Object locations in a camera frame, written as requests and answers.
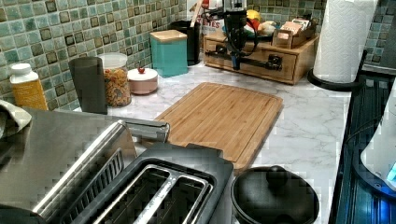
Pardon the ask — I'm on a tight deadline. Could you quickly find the large wooden cutting board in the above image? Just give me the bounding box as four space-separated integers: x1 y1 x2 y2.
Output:
157 82 283 172

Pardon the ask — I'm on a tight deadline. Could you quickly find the white pink lidded bowl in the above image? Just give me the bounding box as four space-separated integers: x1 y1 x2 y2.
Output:
127 68 158 94

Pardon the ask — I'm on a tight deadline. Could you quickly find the wooden tea bag box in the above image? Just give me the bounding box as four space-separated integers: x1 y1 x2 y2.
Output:
272 19 317 49

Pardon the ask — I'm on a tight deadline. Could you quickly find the wooden drawer cabinet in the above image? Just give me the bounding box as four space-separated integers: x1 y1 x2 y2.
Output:
204 34 318 76

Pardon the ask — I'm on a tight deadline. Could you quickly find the yellow plush fruit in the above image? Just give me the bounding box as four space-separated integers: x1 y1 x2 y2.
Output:
247 9 262 21

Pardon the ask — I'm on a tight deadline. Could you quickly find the beige plush toy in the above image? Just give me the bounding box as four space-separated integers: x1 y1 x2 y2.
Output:
258 21 276 35

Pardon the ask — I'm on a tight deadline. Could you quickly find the plush watermelon slice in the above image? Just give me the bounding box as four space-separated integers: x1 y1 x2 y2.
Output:
244 19 260 35

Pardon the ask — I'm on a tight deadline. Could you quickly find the clear cereal jar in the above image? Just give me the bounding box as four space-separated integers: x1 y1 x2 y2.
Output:
99 52 131 107

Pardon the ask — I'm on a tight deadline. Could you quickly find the teal round plate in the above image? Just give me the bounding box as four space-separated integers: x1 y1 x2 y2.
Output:
247 34 273 42

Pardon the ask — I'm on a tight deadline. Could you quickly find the black lidded container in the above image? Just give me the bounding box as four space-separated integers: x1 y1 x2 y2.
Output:
231 165 319 224

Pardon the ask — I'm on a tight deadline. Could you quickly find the white printed box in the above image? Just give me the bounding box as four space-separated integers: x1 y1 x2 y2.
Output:
200 0 224 35

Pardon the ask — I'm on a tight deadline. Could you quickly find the white paper towel roll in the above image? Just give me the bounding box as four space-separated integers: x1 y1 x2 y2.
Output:
313 0 378 83

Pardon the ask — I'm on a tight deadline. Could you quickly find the wooden spoon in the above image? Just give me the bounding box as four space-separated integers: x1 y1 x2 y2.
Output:
190 0 204 28

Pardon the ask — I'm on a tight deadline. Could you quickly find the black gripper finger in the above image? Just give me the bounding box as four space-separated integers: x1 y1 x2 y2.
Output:
231 52 240 70

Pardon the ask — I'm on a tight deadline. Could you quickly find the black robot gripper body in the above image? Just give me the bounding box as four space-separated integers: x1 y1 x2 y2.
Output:
224 0 247 58

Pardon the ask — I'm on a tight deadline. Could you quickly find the orange bottle white cap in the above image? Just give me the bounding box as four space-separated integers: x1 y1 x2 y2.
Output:
9 63 48 110

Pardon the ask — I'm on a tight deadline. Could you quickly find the dark grey cup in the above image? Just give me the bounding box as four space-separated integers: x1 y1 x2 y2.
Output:
68 57 107 115

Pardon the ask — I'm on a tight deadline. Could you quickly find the black utensil pot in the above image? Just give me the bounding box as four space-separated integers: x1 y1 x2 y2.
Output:
169 21 201 65

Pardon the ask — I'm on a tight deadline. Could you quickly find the black silver toaster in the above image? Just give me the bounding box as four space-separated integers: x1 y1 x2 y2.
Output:
59 144 233 224

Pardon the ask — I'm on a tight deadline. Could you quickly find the teal canister with wooden lid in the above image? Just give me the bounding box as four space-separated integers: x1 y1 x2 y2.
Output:
150 30 188 77

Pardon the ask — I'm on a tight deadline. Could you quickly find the black drawer handle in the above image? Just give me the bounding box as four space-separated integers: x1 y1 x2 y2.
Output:
205 47 283 71

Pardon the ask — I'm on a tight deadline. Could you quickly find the black paper towel holder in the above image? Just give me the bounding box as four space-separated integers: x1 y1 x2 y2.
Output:
307 49 368 92

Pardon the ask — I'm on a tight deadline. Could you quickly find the wooden drawer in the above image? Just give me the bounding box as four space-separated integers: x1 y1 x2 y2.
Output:
204 38 304 84

